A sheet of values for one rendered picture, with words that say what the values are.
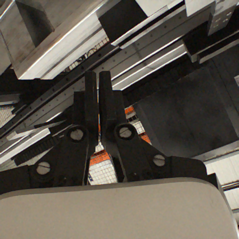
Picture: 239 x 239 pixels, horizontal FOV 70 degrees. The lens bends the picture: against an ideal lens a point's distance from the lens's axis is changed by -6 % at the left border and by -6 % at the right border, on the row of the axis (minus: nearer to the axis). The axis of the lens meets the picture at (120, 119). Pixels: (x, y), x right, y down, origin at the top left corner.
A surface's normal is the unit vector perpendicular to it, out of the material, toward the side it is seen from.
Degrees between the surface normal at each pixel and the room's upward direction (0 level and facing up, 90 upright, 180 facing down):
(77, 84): 90
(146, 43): 90
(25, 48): 90
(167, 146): 90
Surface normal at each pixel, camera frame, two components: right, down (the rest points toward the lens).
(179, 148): -0.38, 0.18
